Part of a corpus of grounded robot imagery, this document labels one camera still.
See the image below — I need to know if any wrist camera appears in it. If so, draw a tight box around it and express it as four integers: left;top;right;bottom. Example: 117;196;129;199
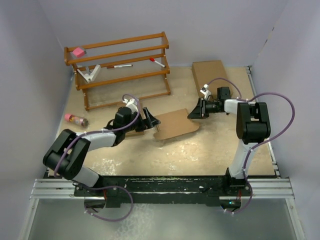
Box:
122;95;141;113
200;84;212;101

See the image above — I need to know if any red capped marker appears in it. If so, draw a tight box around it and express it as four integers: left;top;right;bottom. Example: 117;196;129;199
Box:
149;57;166;68

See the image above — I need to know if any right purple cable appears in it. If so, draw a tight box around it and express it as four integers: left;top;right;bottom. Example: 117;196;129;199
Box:
204;77;296;216

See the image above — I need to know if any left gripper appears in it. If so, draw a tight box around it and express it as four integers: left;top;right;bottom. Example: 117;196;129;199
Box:
123;107;160;133

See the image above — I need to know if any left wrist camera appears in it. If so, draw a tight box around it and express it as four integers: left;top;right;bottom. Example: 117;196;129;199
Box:
122;95;141;113

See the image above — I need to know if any large closed cardboard box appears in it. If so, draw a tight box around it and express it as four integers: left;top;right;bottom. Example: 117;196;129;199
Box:
191;60;233;99

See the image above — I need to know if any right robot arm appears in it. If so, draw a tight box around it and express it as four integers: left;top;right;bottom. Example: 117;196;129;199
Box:
187;84;271;196

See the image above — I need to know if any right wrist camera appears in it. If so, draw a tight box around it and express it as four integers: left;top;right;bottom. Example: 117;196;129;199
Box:
200;84;212;101

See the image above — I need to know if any white eraser brush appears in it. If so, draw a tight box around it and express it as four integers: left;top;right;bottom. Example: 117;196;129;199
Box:
77;64;101;83

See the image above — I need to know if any wooden rack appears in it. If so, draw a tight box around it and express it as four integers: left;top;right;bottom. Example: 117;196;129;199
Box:
63;31;171;111

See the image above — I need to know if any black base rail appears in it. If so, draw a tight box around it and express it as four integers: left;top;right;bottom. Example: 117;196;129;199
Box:
74;175;252;208

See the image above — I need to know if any small pink capped bottle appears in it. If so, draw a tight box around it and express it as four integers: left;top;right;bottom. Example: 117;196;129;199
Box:
64;113;89;128

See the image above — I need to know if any pink eraser block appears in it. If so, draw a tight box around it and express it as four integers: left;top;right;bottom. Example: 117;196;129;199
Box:
72;47;87;58

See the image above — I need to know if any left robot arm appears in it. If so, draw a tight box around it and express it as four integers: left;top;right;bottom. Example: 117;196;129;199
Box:
42;106;161;196

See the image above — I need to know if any small closed cardboard box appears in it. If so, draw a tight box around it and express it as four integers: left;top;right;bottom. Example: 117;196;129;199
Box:
125;130;145;137

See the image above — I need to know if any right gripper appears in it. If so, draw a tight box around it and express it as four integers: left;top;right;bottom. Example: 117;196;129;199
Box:
188;97;222;119

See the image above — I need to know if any black capped white marker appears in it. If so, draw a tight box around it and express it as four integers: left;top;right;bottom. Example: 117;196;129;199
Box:
106;64;133;69

